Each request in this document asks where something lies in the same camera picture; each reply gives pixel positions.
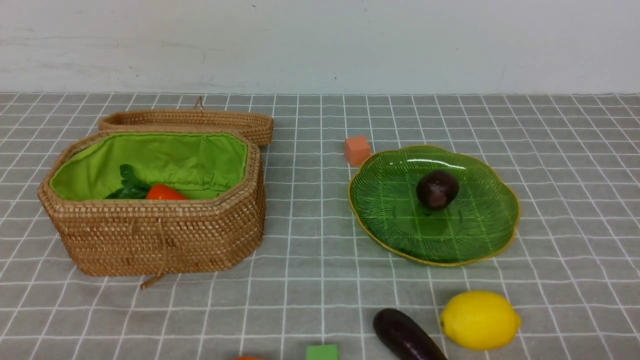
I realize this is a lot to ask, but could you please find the dark brown passion fruit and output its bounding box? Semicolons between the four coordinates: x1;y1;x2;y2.
415;170;460;211

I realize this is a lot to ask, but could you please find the dark purple eggplant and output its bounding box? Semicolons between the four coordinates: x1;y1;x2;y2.
372;308;446;360

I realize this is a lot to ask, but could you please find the orange carrot with leaves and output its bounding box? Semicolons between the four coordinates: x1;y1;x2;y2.
105;164;189;201

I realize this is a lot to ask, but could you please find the yellow lemon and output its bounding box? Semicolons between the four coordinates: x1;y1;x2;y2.
439;291;521;351

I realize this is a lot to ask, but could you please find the orange foam cube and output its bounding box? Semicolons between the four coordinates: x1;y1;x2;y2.
343;136;372;167

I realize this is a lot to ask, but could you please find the woven wicker basket lid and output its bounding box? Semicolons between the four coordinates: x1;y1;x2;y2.
97;96;274;146

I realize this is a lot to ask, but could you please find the green glass leaf plate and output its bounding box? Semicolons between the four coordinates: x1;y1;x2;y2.
347;145;521;267

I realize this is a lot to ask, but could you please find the green foam cube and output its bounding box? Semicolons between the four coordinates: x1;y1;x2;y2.
305;344;339;360

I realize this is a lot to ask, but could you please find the grey checked tablecloth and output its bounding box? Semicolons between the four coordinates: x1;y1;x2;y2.
0;93;640;360

